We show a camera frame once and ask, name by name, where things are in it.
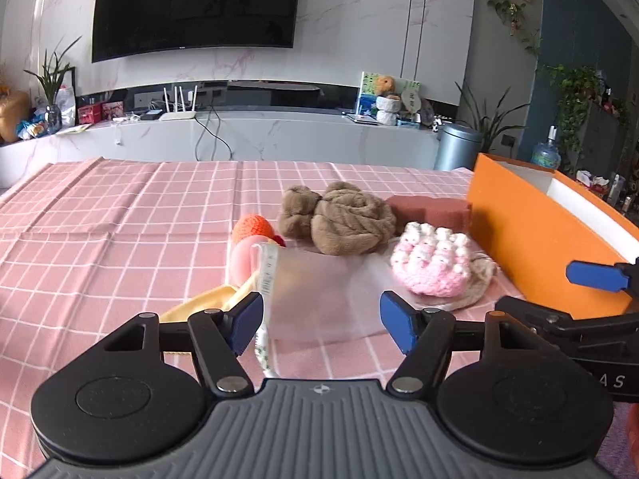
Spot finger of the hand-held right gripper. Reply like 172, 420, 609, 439
566, 258, 639, 305
496, 295, 639, 345

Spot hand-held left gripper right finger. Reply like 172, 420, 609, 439
379, 290, 550, 402

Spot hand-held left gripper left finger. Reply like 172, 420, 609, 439
102, 292, 264, 399

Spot yellow cloth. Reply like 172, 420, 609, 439
161, 274, 260, 323

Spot pink soft puff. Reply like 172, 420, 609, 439
231, 238, 261, 285

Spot pink crochet pouch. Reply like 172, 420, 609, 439
389, 222, 498, 311

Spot translucent plastic bag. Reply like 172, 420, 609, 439
250, 242, 400, 377

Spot orange cardboard box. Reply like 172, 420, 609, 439
466, 153, 639, 321

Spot orange crochet strawberry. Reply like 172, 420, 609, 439
231, 214, 286, 247

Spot red-brown sponge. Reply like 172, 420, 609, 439
384, 194, 472, 233

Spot clear plastic bottle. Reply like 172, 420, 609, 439
606, 174, 627, 205

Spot blue water jug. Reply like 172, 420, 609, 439
530, 126, 561, 168

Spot grey cabinet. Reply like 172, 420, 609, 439
574, 100, 632, 175

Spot pink checked tablecloth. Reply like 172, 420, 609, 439
0, 158, 639, 479

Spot trailing green plant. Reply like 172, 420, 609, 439
542, 64, 607, 160

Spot silver trash bin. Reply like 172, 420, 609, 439
433, 124, 484, 171

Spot white television console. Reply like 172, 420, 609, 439
0, 110, 440, 190

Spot long-leaf floor plant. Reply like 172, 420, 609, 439
454, 81, 532, 158

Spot white ceramic pot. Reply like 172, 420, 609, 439
375, 95, 400, 125

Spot white router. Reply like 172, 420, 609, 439
159, 85, 199, 121

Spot green and blue book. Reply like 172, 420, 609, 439
357, 71, 380, 115

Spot red gift boxes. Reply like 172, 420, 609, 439
76, 101, 125, 125

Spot hanging vine plant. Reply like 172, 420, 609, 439
485, 0, 542, 55

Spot tall-leaf plant in glass vase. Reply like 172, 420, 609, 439
23, 36, 83, 135

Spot tan bag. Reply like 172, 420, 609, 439
0, 91, 31, 143

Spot black cable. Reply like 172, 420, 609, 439
194, 105, 233, 160

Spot black wall television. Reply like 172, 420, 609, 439
91, 0, 304, 64

